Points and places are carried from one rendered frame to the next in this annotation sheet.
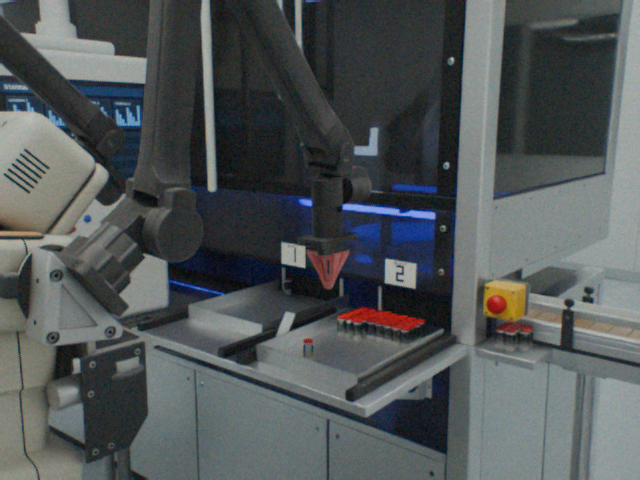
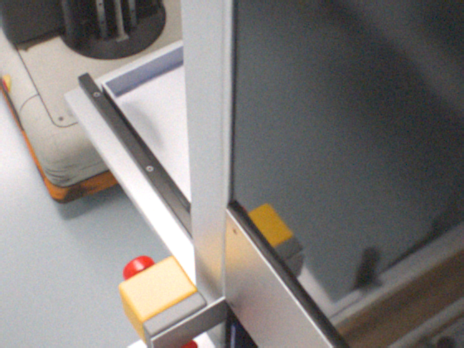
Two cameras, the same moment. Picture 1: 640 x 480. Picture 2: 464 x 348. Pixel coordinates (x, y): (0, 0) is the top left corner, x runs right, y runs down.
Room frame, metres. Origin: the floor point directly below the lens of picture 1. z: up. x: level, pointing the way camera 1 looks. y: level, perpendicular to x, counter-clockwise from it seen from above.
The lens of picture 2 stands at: (1.52, -0.77, 1.85)
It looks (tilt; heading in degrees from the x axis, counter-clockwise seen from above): 56 degrees down; 107
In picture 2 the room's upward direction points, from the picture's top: 1 degrees clockwise
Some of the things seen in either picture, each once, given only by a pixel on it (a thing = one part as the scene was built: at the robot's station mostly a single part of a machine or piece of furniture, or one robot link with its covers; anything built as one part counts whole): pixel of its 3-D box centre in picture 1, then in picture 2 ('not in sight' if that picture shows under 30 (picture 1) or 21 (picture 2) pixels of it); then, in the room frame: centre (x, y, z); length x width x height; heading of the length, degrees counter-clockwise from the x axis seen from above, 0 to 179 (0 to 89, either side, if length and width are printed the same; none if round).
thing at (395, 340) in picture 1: (375, 330); not in sight; (1.39, -0.13, 0.91); 0.18 x 0.02 x 0.05; 52
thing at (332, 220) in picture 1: (327, 225); not in sight; (1.14, -0.02, 1.19); 0.10 x 0.07 x 0.07; 141
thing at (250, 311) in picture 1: (271, 305); not in sight; (1.61, 0.13, 0.90); 0.34 x 0.26 x 0.04; 141
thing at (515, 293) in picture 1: (505, 299); (162, 306); (1.33, -0.41, 1.00); 0.08 x 0.07 x 0.07; 141
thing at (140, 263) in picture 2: (497, 304); (142, 275); (1.30, -0.38, 1.00); 0.04 x 0.04 x 0.04; 51
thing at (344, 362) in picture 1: (353, 343); (241, 128); (1.32, -0.07, 0.90); 0.34 x 0.26 x 0.04; 142
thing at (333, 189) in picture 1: (329, 191); not in sight; (1.14, -0.02, 1.25); 0.07 x 0.06 x 0.07; 140
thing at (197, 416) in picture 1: (282, 360); not in sight; (2.38, 0.14, 0.44); 2.06 x 1.00 x 0.88; 51
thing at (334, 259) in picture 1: (331, 262); not in sight; (1.14, -0.02, 1.12); 0.07 x 0.07 x 0.09; 51
